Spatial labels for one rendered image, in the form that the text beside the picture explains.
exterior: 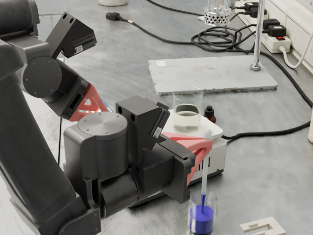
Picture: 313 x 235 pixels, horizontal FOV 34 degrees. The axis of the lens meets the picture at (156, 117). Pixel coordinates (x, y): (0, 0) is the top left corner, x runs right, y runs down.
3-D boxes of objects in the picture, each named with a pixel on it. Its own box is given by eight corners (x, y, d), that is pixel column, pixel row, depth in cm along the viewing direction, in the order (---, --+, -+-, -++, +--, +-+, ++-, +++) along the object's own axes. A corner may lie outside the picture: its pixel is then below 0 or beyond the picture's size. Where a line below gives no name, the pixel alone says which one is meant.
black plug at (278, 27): (263, 37, 146) (264, 30, 145) (258, 32, 150) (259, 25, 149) (287, 36, 147) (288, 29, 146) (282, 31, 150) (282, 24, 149)
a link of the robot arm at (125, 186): (116, 144, 66) (70, 163, 62) (144, 163, 63) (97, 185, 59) (118, 188, 70) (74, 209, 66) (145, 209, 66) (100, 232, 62)
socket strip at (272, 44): (271, 54, 145) (273, 39, 143) (234, 11, 180) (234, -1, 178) (290, 53, 146) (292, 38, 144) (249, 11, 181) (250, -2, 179)
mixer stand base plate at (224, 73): (156, 95, 122) (156, 91, 122) (146, 63, 139) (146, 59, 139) (279, 88, 126) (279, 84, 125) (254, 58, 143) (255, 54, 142)
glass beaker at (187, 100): (175, 120, 94) (176, 80, 90) (204, 125, 93) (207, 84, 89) (166, 136, 89) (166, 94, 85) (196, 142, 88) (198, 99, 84)
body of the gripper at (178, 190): (143, 127, 72) (99, 145, 68) (194, 158, 65) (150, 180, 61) (144, 166, 75) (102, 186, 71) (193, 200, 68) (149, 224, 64)
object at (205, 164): (201, 219, 80) (207, 133, 73) (197, 216, 81) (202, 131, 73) (206, 216, 81) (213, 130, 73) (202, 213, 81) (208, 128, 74)
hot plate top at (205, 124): (168, 155, 85) (168, 150, 85) (132, 124, 94) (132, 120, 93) (225, 135, 91) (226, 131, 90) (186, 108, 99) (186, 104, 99)
